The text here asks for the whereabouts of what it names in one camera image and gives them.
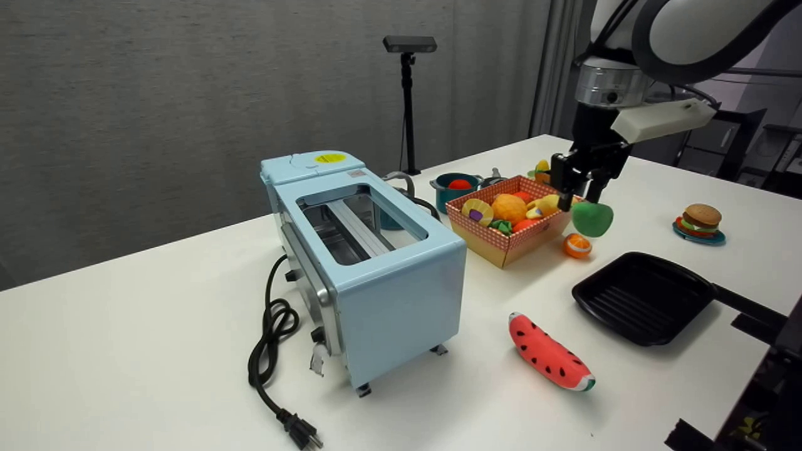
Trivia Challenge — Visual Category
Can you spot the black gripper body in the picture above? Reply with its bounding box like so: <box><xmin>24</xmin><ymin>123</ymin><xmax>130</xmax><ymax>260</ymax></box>
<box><xmin>569</xmin><ymin>99</ymin><xmax>637</xmax><ymax>180</ymax></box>

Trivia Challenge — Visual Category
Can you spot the green plush toy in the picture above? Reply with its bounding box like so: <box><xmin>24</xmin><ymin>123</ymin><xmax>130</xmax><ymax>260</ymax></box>
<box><xmin>571</xmin><ymin>198</ymin><xmax>618</xmax><ymax>241</ymax></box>

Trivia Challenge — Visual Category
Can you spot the yellow plush fruit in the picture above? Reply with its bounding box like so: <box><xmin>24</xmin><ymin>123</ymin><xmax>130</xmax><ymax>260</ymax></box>
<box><xmin>524</xmin><ymin>193</ymin><xmax>565</xmax><ymax>223</ymax></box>

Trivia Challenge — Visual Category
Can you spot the orange plush fruit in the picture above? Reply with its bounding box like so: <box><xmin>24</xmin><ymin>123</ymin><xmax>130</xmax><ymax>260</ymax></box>
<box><xmin>490</xmin><ymin>193</ymin><xmax>530</xmax><ymax>226</ymax></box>

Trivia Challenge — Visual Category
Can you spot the orange half fruit toy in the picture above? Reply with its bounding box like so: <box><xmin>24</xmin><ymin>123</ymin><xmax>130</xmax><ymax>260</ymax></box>
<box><xmin>563</xmin><ymin>233</ymin><xmax>598</xmax><ymax>263</ymax></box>

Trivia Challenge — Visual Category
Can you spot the orange cardboard box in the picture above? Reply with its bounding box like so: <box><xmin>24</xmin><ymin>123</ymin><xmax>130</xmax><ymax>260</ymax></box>
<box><xmin>445</xmin><ymin>172</ymin><xmax>576</xmax><ymax>270</ymax></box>

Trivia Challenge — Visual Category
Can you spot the yellow purple fruit slice toy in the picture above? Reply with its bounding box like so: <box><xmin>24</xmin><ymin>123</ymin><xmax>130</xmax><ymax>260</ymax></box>
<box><xmin>460</xmin><ymin>196</ymin><xmax>496</xmax><ymax>227</ymax></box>

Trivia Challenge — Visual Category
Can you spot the toy burger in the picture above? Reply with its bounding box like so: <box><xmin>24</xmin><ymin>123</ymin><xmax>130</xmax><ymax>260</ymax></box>
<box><xmin>675</xmin><ymin>202</ymin><xmax>724</xmax><ymax>241</ymax></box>

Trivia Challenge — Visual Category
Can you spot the teal toy pot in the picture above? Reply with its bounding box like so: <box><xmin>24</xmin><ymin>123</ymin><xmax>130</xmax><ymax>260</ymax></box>
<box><xmin>430</xmin><ymin>170</ymin><xmax>487</xmax><ymax>215</ymax></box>

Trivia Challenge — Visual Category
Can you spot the toy hamburger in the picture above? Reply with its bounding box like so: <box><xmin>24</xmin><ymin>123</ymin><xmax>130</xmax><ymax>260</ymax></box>
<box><xmin>672</xmin><ymin>217</ymin><xmax>731</xmax><ymax>247</ymax></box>

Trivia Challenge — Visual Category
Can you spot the watermelon slice plush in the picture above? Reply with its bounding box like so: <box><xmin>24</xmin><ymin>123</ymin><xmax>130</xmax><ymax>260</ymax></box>
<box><xmin>507</xmin><ymin>310</ymin><xmax>600</xmax><ymax>396</ymax></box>

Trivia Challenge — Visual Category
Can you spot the black grill pan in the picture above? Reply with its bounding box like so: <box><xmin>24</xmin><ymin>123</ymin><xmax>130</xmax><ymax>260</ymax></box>
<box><xmin>571</xmin><ymin>251</ymin><xmax>791</xmax><ymax>349</ymax></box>

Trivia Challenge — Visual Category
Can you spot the light blue toaster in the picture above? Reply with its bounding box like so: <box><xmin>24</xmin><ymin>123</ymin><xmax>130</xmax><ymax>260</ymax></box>
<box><xmin>258</xmin><ymin>148</ymin><xmax>469</xmax><ymax>400</ymax></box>

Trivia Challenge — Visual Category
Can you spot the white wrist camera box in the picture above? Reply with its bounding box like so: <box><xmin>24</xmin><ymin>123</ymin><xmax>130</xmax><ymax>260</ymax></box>
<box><xmin>609</xmin><ymin>98</ymin><xmax>721</xmax><ymax>144</ymax></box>

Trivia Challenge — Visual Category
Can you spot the black camera on stand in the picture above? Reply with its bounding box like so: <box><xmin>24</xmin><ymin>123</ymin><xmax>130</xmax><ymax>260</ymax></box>
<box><xmin>381</xmin><ymin>32</ymin><xmax>441</xmax><ymax>177</ymax></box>

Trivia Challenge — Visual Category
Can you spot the black robot mount frame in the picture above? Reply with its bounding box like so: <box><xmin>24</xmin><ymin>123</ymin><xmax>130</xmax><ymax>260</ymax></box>
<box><xmin>662</xmin><ymin>285</ymin><xmax>802</xmax><ymax>451</ymax></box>

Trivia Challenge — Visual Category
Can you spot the black power cord with plug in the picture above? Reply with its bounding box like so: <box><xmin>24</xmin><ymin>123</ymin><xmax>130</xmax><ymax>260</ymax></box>
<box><xmin>246</xmin><ymin>253</ymin><xmax>326</xmax><ymax>451</ymax></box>

